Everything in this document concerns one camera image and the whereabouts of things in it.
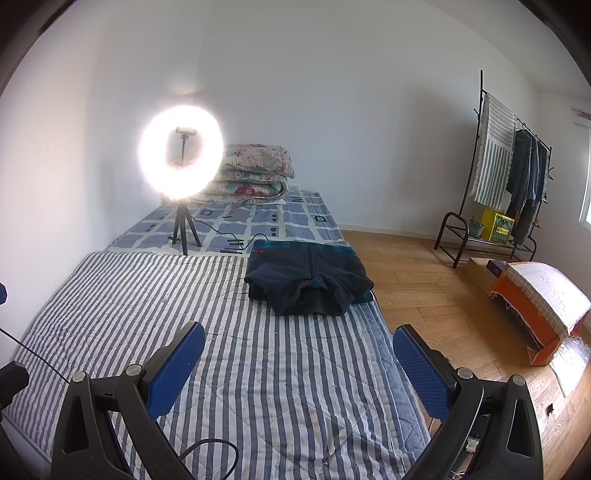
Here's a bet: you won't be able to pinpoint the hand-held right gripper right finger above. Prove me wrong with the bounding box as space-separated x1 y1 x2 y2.
392 324 544 480

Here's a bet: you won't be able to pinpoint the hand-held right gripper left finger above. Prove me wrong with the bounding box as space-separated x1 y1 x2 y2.
51 320 206 480

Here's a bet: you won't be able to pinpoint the teal plaid fleece jacket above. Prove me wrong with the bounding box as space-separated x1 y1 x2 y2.
244 239 376 317

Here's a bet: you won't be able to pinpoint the dark hanging clothes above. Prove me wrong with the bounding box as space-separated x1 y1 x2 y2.
505 128 552 245

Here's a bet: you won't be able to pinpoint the black metal clothes rack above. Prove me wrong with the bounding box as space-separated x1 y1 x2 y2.
434 70 554 269

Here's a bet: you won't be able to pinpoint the striped quilted blanket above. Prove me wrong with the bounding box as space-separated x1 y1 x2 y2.
4 250 437 480

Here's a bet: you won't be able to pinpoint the flat cardboard box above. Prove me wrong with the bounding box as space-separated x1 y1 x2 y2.
464 257 511 296

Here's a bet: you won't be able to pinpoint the orange box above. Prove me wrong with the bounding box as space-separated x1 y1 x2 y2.
490 268 583 367

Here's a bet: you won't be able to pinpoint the black tripod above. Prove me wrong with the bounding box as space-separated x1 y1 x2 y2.
168 199 202 256

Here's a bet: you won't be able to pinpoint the bubble wrap sheet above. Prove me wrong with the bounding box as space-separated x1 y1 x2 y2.
549 336 591 398

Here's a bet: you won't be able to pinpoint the white woven cloth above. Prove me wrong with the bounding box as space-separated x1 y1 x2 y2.
503 261 591 340

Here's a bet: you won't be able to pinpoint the yellow box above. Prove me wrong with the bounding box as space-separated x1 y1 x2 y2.
480 208 515 244

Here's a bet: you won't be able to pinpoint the blue patterned bed sheet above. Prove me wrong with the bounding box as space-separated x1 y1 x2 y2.
107 187 346 257

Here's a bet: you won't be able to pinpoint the folded floral quilt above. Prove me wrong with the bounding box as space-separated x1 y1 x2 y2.
203 178 289 204

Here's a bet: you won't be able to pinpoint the floral pillow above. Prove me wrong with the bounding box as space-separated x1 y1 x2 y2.
224 143 296 181

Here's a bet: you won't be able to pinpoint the striped hanging cloth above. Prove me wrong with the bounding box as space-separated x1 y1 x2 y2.
472 95 517 210

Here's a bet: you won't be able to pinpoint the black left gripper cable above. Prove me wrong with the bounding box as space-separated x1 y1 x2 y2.
0 328 72 385

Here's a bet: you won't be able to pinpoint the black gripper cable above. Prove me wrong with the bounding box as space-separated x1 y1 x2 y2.
0 328 72 385
178 440 238 480

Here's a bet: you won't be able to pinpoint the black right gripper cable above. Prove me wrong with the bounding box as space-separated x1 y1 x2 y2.
178 440 238 480

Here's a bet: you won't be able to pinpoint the thin black ring light cable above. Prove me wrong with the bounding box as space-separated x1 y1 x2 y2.
191 219 257 254

